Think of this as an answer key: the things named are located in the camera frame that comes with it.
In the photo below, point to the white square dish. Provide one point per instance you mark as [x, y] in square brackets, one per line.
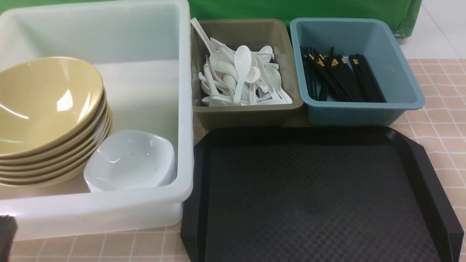
[132, 144]

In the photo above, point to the tan noodle bowl top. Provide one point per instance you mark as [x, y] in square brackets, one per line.
[45, 101]

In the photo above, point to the white ceramic soup spoon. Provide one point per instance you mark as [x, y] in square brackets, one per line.
[242, 64]

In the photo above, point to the pile of white spoons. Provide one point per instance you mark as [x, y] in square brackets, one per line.
[263, 85]

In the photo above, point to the black plastic serving tray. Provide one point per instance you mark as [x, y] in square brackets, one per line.
[319, 194]

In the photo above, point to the olive plastic bin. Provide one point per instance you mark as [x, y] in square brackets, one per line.
[254, 33]

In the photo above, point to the pile of black chopsticks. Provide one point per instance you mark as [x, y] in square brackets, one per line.
[346, 79]

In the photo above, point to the white dish in tub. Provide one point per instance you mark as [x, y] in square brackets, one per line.
[129, 174]

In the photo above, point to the large white plastic tub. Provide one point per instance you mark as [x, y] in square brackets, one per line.
[141, 49]

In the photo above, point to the teal plastic bin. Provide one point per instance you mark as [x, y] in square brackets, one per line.
[373, 39]

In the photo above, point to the stack of tan bowls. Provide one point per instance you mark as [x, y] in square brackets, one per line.
[62, 161]

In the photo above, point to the tan checkered tablecloth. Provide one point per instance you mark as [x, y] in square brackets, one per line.
[439, 126]

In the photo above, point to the green cloth backdrop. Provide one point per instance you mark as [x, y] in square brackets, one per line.
[400, 15]

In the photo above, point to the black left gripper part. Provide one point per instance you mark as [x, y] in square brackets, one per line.
[8, 229]

